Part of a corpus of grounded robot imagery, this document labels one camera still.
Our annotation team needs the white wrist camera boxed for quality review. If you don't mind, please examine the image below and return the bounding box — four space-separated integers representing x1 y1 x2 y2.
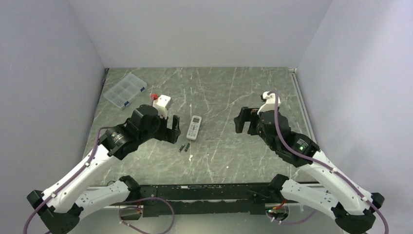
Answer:
257 91 281 114
150 94 173 119

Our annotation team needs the clear plastic compartment box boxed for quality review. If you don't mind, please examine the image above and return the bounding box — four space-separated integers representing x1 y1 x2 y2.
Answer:
103 73 147 109

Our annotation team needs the white remote control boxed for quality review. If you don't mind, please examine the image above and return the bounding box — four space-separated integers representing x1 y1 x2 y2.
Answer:
186 116 202 141

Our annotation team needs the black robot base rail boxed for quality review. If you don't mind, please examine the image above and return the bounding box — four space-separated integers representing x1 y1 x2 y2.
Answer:
108 183 300 217

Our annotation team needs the purple cable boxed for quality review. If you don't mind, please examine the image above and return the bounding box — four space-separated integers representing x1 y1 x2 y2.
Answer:
23 126 112 234
267 91 390 234

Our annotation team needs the black green battery left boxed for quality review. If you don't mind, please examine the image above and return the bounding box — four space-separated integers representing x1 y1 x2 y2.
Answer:
178 145 185 152

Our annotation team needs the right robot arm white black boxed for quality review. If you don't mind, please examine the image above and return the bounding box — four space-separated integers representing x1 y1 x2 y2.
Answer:
234 107 384 234

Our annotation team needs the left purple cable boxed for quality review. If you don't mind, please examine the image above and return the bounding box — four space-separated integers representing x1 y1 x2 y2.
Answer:
23 126 112 234

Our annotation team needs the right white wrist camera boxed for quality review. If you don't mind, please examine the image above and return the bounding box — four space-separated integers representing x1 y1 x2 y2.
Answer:
257 91 281 114

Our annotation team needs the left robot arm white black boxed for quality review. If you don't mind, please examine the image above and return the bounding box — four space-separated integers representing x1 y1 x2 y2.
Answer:
23 104 181 234

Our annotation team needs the aluminium rail right edge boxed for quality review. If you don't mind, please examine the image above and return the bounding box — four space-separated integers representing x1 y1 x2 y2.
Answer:
288 68 317 142

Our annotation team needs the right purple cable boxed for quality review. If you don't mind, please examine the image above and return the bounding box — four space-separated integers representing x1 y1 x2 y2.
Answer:
267 91 390 234

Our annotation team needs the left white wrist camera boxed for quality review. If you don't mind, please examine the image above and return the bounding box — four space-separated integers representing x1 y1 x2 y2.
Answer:
150 94 173 119

